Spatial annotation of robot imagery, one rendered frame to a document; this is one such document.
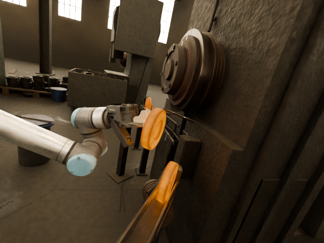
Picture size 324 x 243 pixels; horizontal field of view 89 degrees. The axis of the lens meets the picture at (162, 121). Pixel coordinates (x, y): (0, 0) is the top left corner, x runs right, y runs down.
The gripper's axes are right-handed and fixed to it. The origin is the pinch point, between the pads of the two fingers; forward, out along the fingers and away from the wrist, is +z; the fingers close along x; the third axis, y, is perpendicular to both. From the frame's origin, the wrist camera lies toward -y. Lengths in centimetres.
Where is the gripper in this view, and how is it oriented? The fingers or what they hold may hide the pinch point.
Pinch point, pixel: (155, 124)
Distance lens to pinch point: 61.3
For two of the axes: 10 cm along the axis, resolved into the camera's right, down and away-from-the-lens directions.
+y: -0.6, -9.8, -2.0
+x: 3.4, -2.1, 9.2
